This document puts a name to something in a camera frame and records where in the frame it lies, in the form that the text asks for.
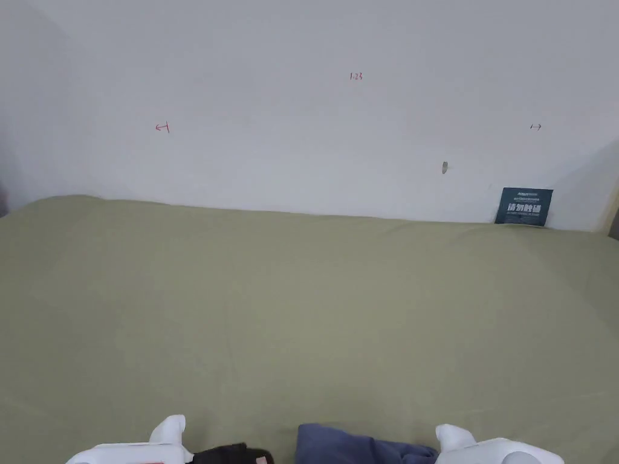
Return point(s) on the bed with pale green sheet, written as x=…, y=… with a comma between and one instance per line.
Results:
x=271, y=299

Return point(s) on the dark blue shirt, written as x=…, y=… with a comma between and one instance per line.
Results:
x=348, y=447

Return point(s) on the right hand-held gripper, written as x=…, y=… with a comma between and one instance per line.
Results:
x=483, y=447

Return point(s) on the dark teal sign card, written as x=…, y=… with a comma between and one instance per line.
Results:
x=524, y=207

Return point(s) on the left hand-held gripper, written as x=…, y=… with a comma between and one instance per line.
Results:
x=145, y=447

